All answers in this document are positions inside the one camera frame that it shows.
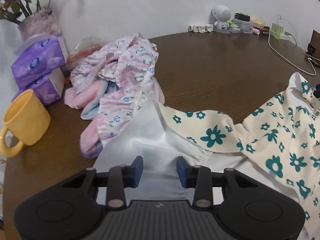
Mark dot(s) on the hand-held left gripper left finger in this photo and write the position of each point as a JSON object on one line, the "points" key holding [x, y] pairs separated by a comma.
{"points": [[137, 172]]}

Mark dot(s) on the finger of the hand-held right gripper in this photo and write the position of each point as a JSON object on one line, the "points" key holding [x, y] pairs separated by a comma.
{"points": [[317, 93]]}

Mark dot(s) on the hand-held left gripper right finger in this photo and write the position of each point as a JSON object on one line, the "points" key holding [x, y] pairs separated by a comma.
{"points": [[181, 172]]}

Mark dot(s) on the cream green-flowered garment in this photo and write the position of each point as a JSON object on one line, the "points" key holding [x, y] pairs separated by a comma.
{"points": [[275, 135]]}

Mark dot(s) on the black phone stand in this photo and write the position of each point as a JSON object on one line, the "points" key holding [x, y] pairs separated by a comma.
{"points": [[311, 48]]}

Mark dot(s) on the white power strip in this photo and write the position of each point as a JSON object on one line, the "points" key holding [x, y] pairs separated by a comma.
{"points": [[287, 37]]}

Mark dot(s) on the dark flat box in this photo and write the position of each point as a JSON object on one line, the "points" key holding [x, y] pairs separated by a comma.
{"points": [[265, 31]]}

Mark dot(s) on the white small tube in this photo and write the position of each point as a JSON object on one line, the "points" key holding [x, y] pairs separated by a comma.
{"points": [[256, 31]]}

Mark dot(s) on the pink and blue cloth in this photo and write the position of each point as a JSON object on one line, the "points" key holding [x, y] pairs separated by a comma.
{"points": [[92, 97]]}

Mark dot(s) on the yellow and red box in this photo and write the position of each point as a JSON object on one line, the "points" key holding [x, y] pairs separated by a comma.
{"points": [[258, 23]]}

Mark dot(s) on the small black device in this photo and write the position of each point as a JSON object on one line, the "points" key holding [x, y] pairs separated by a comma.
{"points": [[242, 17]]}

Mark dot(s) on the green and white small boxes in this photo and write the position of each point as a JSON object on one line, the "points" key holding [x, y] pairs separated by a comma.
{"points": [[233, 27]]}

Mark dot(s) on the pink floral garment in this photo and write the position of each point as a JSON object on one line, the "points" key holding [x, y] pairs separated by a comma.
{"points": [[130, 62]]}

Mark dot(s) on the yellow mug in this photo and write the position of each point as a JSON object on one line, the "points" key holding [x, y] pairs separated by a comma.
{"points": [[27, 120]]}

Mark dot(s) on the white robot figurine speaker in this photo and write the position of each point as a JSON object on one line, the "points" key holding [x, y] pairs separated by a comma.
{"points": [[222, 12]]}

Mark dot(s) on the clear plastic bag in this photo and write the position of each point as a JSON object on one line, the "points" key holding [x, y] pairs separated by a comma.
{"points": [[85, 47]]}

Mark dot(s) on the purple mottled vase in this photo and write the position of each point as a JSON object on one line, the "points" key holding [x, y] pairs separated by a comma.
{"points": [[40, 22]]}

